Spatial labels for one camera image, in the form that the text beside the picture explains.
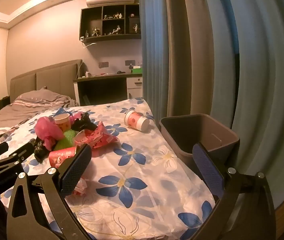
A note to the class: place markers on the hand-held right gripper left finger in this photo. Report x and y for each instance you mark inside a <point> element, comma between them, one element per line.
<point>74,172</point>

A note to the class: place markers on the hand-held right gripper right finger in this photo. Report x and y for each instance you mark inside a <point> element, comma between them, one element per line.
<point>207,170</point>

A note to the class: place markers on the black plastic bag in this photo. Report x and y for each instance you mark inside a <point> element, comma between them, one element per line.
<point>40,152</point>
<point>83,121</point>

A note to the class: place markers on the pink white wrapper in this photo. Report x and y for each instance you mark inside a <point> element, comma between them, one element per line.
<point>80,186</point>

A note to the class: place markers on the pink plastic bag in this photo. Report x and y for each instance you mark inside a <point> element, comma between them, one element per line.
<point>46,131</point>

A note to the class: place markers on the green spiky plastic piece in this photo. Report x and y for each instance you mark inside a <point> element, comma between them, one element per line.
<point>66,140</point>

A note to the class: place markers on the yellow-rimmed red paper cup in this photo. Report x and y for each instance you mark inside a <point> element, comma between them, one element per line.
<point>63,123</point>

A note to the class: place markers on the red snack packet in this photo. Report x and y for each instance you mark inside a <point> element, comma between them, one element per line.
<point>99,136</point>

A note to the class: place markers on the dark grey plastic bin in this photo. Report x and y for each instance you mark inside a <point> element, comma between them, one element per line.
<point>182,132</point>

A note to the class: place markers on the red and white paper cup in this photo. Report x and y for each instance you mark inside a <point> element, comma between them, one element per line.
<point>134,120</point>

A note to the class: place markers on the black bedside table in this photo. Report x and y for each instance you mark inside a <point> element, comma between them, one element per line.
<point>3,103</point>

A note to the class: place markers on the blue floral bed sheet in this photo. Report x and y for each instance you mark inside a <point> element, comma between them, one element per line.
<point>132,160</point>

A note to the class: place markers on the grey upholstered headboard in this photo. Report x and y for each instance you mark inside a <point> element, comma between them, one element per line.
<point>54,77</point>

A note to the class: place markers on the dark top desk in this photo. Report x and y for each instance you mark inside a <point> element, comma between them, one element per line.
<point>101,78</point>

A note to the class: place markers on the white drawer cabinet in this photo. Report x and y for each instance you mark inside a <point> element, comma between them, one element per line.
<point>134,85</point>

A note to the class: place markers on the small black desk item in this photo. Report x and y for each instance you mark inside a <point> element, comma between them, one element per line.
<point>121,72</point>

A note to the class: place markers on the grey-blue curtain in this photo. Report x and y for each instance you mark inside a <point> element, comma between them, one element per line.
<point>207,55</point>

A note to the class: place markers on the green box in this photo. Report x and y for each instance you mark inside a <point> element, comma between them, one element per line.
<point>137,70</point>

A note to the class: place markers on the group of small figurines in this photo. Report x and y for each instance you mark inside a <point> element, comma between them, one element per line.
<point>118,30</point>

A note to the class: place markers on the grey wall socket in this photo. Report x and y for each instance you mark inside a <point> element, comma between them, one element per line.
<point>129,62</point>
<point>103,64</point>

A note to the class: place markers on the dark wall shelf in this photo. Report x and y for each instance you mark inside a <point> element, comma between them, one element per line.
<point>91,17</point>

